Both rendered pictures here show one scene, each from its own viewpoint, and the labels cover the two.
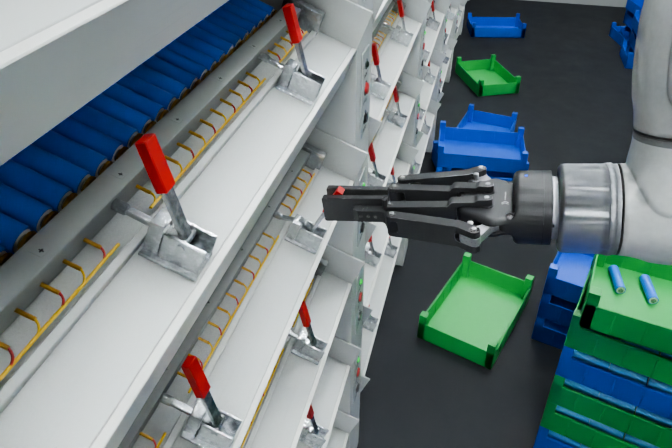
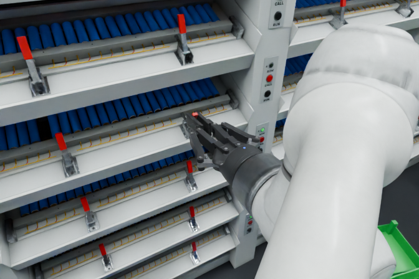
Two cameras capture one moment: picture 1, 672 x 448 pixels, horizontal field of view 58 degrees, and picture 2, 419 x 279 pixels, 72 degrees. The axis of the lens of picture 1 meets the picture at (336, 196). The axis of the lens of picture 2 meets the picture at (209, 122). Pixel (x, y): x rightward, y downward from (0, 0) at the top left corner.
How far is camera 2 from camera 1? 0.48 m
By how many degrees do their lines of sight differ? 39
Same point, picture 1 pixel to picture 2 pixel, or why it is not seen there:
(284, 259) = (169, 133)
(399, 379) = not seen: hidden behind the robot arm
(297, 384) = (173, 193)
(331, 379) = (224, 212)
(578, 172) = (259, 160)
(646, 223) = (259, 210)
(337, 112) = (246, 84)
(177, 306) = (16, 101)
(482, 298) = not seen: hidden behind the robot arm
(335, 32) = (248, 41)
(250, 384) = (101, 164)
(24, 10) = not seen: outside the picture
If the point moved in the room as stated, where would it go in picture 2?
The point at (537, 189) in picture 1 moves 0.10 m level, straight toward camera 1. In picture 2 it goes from (237, 157) to (175, 173)
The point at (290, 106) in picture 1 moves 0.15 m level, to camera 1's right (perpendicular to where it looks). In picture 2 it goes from (169, 61) to (221, 89)
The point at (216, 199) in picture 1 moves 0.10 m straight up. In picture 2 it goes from (81, 78) to (65, 22)
